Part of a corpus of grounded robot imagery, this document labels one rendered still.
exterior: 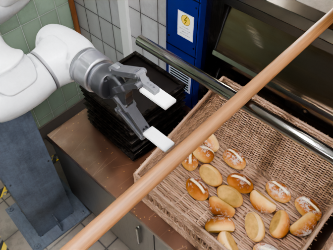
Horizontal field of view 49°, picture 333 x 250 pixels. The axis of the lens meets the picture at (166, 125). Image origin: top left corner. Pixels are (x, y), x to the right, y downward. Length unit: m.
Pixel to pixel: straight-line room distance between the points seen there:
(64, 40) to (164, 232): 0.73
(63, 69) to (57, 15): 1.13
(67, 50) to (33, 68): 0.08
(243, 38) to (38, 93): 0.70
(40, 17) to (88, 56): 1.10
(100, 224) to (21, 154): 0.91
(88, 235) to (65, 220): 1.38
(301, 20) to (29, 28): 1.27
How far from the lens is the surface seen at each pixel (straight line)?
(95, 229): 0.62
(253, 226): 1.26
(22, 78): 0.83
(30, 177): 1.61
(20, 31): 1.89
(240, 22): 1.26
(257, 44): 1.24
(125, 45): 1.75
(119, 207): 0.63
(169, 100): 0.68
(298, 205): 1.36
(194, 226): 1.14
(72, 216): 2.00
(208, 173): 1.33
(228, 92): 0.84
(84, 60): 0.83
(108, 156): 1.45
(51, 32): 0.91
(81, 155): 1.48
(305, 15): 1.12
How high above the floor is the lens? 1.76
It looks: 50 degrees down
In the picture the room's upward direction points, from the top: straight up
